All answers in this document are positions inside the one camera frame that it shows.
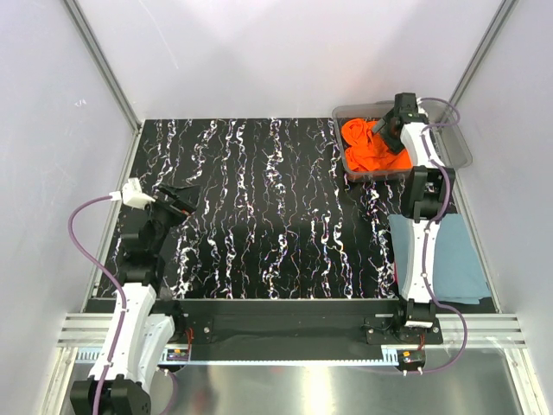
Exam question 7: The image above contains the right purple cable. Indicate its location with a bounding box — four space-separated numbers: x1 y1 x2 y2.
401 97 469 374

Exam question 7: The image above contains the clear plastic bin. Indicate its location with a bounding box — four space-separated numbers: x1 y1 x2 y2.
332 99 473 182

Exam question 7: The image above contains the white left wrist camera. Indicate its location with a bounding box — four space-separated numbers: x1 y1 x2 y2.
109 177 156 210

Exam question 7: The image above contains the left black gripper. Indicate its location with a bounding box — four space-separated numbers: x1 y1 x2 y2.
138 183 202 254

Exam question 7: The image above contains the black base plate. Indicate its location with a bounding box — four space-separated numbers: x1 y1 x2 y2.
151 299 443 346

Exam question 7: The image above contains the purple cable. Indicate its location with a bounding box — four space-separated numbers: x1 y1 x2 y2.
401 97 469 374
68 195 179 415

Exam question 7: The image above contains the aluminium corner post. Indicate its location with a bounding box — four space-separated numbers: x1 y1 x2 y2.
449 0 519 108
61 0 143 131

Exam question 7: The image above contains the left aluminium corner post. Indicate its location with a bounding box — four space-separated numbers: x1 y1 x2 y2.
61 0 143 131

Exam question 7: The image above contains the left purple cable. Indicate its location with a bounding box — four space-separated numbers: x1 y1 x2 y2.
68 195 179 415

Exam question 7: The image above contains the right aluminium corner post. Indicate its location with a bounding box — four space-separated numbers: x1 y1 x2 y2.
449 0 519 108

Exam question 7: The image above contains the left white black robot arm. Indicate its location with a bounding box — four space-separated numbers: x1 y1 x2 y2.
70 178 200 414

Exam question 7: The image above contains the folded light blue t shirt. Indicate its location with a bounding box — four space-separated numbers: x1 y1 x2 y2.
388 214 492 304

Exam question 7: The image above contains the orange t shirt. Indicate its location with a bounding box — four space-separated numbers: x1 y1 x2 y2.
340 118 413 172

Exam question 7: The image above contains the aluminium frame rail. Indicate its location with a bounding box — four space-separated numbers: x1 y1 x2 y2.
56 314 528 349

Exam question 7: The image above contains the white toothed cable duct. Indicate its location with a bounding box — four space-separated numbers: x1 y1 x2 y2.
75 348 427 364

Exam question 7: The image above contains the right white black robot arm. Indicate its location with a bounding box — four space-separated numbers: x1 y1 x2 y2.
372 93 455 345

